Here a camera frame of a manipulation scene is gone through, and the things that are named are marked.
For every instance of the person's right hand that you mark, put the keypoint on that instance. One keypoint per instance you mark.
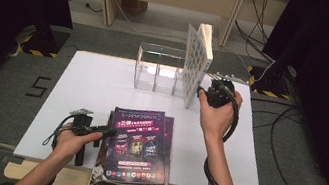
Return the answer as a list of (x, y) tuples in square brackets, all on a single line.
[(214, 123)]

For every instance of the person's left hand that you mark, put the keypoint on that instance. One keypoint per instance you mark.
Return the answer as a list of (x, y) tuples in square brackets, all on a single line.
[(70, 146)]

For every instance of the light wooden table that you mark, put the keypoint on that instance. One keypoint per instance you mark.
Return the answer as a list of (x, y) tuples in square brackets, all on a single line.
[(37, 174)]

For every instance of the clear acrylic book rack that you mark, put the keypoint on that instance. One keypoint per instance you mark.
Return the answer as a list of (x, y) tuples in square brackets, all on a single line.
[(146, 79)]

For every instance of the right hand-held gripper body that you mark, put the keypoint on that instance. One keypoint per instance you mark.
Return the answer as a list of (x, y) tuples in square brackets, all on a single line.
[(219, 93)]

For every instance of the brown cardboard box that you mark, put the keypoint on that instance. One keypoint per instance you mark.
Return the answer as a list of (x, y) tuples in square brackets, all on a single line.
[(134, 7)]

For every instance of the thick white book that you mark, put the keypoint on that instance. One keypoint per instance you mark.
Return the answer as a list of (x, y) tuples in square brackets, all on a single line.
[(195, 65)]

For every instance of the black stand base striped tape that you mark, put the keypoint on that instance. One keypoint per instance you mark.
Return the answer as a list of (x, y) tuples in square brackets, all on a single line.
[(272, 80), (44, 40)]

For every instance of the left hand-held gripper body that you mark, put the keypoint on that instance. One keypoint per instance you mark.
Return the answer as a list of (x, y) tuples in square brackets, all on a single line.
[(82, 124)]

